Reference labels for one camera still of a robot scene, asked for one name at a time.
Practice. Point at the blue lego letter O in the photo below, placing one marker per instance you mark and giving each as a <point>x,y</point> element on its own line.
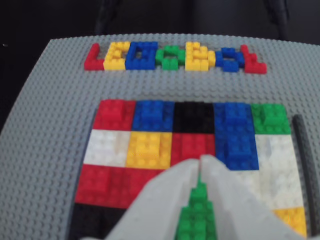
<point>228,53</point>

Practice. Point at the yellow lego letter B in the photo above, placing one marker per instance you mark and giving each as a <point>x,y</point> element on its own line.
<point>191,57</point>

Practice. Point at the yellow lego letter E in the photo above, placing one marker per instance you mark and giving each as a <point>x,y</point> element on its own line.
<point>110,62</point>

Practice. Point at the red lego letter L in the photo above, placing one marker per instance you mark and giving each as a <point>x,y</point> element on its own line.
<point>91,63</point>

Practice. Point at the black lego cube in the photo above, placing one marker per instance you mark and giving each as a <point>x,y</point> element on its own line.
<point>90,222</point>
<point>193,117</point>
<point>118,212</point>

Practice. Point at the green lego cube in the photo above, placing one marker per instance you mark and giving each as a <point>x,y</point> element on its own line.
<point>271,117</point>
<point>201,195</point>
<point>197,225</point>

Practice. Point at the green lego letter O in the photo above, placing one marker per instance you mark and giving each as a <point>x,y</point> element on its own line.
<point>162,58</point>

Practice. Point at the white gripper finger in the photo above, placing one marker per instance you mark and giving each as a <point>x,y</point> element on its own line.
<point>150,212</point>
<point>237,215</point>

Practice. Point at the red lego cube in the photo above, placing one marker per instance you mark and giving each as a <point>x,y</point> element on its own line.
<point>113,113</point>
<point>97,186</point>
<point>135,180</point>
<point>192,145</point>

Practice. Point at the blue lego cube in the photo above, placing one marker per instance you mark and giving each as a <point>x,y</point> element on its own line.
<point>237,152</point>
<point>153,115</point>
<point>233,117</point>

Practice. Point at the yellow lego cube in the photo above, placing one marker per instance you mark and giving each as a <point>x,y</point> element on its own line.
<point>292,221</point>
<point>148,150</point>

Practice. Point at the grey lego baseplate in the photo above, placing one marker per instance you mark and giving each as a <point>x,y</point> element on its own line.
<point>50,100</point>

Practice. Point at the dark grey lego wall strip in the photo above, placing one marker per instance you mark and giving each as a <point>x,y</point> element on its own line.
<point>301,140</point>

